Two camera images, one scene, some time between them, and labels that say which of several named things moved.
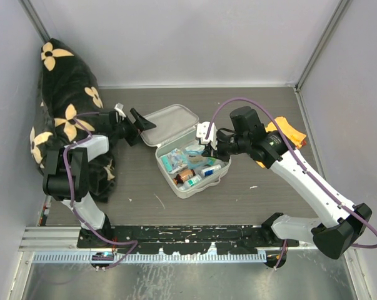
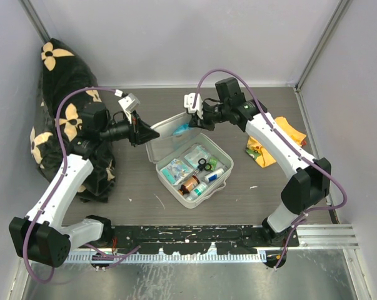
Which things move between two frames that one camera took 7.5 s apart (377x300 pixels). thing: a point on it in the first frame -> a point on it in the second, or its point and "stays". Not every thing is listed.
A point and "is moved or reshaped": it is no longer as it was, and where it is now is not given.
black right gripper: x=209 y=151 -> x=202 y=124
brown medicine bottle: x=183 y=176 -> x=188 y=184
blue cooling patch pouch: x=197 y=164 -> x=182 y=128
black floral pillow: x=72 y=109 stays
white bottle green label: x=190 y=182 -> x=197 y=191
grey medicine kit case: x=179 y=154 is moved or reshaped
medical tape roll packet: x=174 y=161 -> x=175 y=172
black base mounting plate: x=184 y=239 stays
